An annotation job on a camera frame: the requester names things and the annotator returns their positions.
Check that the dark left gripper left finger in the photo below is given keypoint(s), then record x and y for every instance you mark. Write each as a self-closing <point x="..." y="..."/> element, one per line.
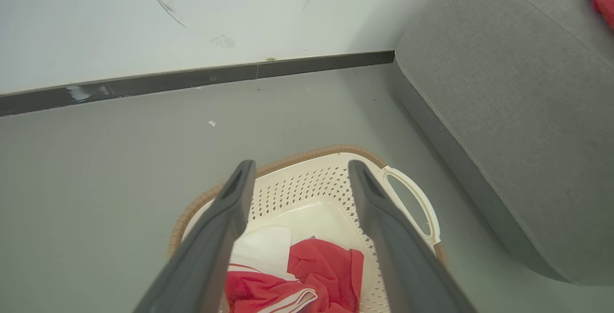
<point x="211" y="255"/>

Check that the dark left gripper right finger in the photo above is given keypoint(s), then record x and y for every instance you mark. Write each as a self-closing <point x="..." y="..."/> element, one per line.
<point x="407" y="260"/>

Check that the cream perforated laundry basket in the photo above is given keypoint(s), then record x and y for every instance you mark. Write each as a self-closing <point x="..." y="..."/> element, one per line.
<point x="307" y="183"/>

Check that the grey fabric sofa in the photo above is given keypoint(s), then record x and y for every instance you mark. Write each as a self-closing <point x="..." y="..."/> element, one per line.
<point x="518" y="111"/>

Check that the red white-striped garment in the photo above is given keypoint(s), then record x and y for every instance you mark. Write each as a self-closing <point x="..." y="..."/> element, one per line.
<point x="603" y="1"/>
<point x="321" y="274"/>

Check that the black wall baseboard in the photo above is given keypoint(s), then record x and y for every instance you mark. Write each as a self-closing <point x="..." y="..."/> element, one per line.
<point x="168" y="82"/>

